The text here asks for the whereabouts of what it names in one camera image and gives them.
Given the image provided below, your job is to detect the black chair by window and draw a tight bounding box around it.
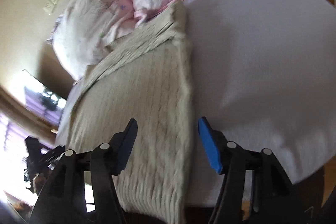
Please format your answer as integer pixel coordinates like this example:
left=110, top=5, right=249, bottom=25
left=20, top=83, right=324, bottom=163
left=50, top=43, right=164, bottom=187
left=23, top=135, right=66, bottom=195

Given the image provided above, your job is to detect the white tree-print pillow lower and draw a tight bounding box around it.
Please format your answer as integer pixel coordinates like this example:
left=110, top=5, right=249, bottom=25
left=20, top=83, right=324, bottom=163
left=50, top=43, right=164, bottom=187
left=47, top=0, right=145, bottom=81

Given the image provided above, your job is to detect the dark framed window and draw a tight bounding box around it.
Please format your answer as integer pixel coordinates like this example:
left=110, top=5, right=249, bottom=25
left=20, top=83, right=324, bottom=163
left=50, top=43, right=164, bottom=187
left=22, top=70, right=66, bottom=126

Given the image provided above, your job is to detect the white wall switch plate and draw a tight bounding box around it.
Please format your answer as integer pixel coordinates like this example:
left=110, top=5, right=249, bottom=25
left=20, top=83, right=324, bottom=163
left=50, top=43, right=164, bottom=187
left=42, top=0, right=64, bottom=16

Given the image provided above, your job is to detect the lavender bed sheet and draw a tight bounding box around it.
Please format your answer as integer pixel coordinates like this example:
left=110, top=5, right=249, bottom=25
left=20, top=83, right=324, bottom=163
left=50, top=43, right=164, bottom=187
left=53, top=0, right=336, bottom=208

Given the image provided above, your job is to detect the cream cable-knit sweater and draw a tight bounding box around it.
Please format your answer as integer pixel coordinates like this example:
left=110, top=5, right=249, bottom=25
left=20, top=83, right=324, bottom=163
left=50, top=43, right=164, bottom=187
left=66, top=1, right=193, bottom=223

